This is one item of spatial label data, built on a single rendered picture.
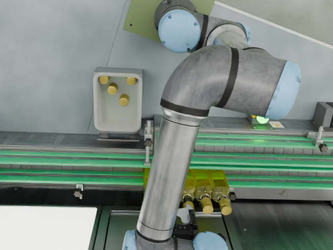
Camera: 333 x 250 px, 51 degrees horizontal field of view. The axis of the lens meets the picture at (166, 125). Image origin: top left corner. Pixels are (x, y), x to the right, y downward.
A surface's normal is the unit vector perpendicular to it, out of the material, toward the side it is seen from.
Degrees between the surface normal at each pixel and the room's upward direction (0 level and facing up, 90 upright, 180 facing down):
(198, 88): 9
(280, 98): 2
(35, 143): 90
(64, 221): 90
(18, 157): 90
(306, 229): 90
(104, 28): 0
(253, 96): 8
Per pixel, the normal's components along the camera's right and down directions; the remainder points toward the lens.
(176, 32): -0.11, 0.42
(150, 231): -0.18, 0.18
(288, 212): 0.05, -0.91
